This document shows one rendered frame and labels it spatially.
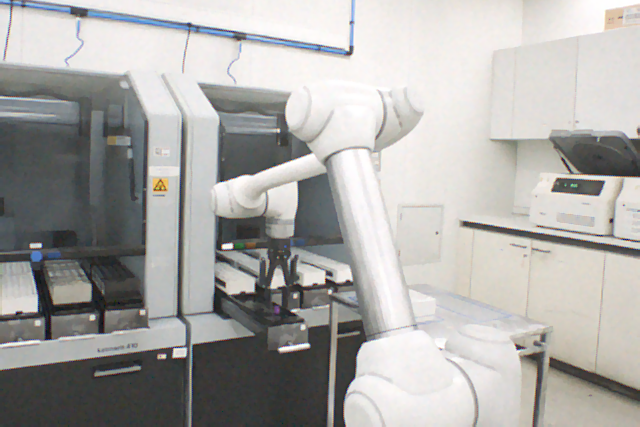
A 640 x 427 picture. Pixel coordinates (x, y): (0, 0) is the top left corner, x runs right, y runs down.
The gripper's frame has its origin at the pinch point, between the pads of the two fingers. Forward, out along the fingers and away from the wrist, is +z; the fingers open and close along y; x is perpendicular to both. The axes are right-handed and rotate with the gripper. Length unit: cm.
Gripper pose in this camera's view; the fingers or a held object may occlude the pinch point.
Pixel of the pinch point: (277, 298)
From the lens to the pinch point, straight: 175.2
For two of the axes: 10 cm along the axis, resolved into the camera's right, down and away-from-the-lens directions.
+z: -0.4, 10.0, 0.6
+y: -8.6, 0.0, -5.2
